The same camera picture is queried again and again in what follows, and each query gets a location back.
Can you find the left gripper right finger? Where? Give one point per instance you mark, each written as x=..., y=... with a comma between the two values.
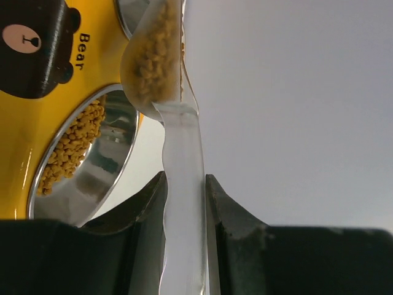
x=247, y=256

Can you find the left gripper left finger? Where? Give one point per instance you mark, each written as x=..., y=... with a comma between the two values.
x=119, y=252

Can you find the clear plastic scoop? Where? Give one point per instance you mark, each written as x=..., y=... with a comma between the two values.
x=155, y=81

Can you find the yellow double pet bowl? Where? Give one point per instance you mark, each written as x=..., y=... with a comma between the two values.
x=67, y=129

